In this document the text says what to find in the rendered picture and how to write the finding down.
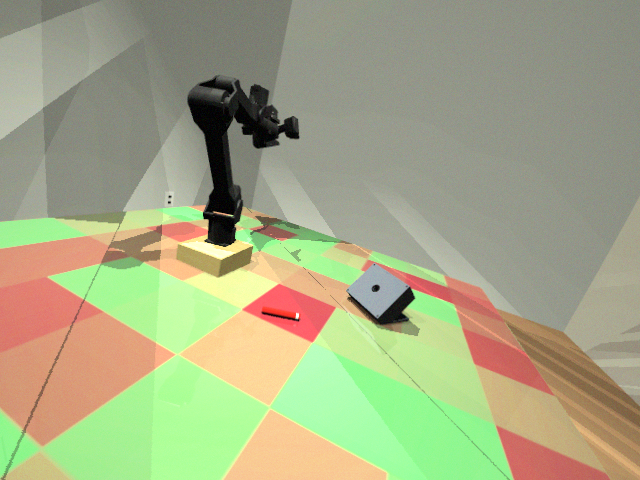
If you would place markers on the dark red peg with white band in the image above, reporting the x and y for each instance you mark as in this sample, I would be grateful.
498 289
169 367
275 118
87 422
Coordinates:
280 313

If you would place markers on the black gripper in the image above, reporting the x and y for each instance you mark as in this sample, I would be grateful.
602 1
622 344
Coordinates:
269 136

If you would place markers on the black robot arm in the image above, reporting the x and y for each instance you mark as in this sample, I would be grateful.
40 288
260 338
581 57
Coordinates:
213 104

